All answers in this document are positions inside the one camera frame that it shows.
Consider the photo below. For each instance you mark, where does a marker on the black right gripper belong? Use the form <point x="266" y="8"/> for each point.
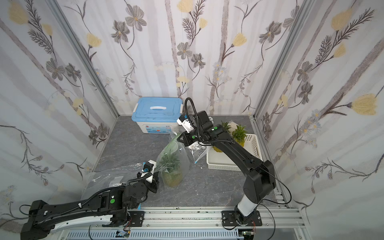
<point x="184" y="138"/>

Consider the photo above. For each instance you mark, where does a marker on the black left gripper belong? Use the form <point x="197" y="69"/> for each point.
<point x="154" y="184"/>

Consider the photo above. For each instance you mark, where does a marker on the clear bag blue zipper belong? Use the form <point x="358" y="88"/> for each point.
<point x="195" y="152"/>
<point x="110" y="178"/>

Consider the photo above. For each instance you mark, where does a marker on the green zipper NIU bag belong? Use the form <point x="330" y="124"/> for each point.
<point x="175" y="147"/>

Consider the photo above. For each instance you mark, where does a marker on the yellow pineapple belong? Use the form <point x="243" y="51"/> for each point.
<point x="227" y="126"/>
<point x="239" y="135"/>

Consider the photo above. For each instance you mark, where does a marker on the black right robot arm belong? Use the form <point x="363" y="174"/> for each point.
<point x="201" y="122"/>

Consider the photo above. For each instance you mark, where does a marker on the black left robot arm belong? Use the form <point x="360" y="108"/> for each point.
<point x="109" y="207"/>

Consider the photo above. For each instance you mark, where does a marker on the small bag of rice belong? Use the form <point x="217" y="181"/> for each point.
<point x="232" y="126"/>

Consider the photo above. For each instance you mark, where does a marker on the white perforated plastic basket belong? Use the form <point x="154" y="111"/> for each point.
<point x="220" y="161"/>

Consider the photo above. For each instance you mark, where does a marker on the blue lid storage box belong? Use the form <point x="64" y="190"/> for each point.
<point x="157" y="115"/>

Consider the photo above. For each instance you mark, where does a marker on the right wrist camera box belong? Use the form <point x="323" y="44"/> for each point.
<point x="185" y="123"/>

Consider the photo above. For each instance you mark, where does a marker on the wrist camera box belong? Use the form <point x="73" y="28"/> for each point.
<point x="185" y="123"/>
<point x="149" y="167"/>

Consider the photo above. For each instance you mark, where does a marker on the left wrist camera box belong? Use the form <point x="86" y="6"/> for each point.
<point x="149" y="167"/>

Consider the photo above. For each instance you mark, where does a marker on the white vented cable duct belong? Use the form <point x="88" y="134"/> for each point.
<point x="199" y="234"/>

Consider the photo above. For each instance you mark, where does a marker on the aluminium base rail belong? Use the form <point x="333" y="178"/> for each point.
<point x="271" y="222"/>

